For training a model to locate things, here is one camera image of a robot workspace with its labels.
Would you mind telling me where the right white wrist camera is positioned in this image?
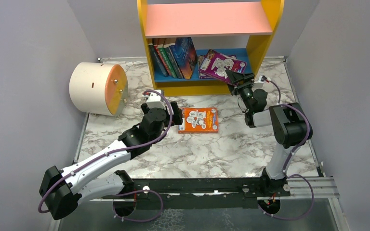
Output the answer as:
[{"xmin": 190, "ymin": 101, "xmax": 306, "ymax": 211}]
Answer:
[{"xmin": 253, "ymin": 75, "xmax": 270, "ymax": 89}]

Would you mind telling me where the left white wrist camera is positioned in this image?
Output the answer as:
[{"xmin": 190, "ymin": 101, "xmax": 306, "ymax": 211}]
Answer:
[{"xmin": 143, "ymin": 92, "xmax": 166, "ymax": 110}]

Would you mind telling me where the orange paperback book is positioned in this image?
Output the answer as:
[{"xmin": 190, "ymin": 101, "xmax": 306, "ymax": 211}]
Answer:
[{"xmin": 178, "ymin": 107, "xmax": 219, "ymax": 134}]

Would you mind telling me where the Jane Eyre blue book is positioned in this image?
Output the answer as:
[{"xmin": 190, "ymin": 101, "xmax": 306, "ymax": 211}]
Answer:
[{"xmin": 170, "ymin": 37, "xmax": 198, "ymax": 79}]

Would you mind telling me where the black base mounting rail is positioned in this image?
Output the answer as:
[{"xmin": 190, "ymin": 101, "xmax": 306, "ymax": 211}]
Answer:
[{"xmin": 101, "ymin": 169, "xmax": 291, "ymax": 211}]

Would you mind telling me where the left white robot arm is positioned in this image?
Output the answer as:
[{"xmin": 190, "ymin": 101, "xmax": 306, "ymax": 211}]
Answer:
[{"xmin": 38, "ymin": 100, "xmax": 183, "ymax": 220}]

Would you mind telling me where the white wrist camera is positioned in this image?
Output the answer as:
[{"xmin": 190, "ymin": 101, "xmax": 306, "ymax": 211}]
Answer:
[
  {"xmin": 253, "ymin": 75, "xmax": 270, "ymax": 89},
  {"xmin": 143, "ymin": 92, "xmax": 166, "ymax": 110}
]

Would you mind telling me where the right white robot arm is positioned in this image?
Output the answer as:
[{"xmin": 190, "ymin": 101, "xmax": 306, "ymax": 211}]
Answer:
[{"xmin": 226, "ymin": 70, "xmax": 313, "ymax": 192}]

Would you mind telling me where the Nineteen Eighty-Four dark book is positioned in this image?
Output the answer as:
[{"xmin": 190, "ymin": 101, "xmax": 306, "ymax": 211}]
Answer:
[{"xmin": 147, "ymin": 38, "xmax": 168, "ymax": 77}]

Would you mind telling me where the red Treehouse book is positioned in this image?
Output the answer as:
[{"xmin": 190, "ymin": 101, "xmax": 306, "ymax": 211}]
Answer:
[{"xmin": 152, "ymin": 38, "xmax": 172, "ymax": 77}]

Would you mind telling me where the green Treehouse book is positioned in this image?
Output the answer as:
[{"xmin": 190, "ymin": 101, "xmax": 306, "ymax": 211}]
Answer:
[{"xmin": 162, "ymin": 38, "xmax": 183, "ymax": 79}]

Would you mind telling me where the white cylindrical drum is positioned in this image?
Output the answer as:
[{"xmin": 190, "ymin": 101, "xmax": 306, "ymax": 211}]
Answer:
[{"xmin": 69, "ymin": 62, "xmax": 128, "ymax": 117}]

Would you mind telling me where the purple paperback book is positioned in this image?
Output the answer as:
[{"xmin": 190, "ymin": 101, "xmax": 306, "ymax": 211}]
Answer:
[
  {"xmin": 199, "ymin": 53, "xmax": 236, "ymax": 81},
  {"xmin": 198, "ymin": 49, "xmax": 247, "ymax": 85}
]

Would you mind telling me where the colourful wooden bookshelf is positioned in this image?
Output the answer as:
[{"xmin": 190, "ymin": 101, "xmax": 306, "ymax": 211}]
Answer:
[{"xmin": 137, "ymin": 0, "xmax": 285, "ymax": 97}]

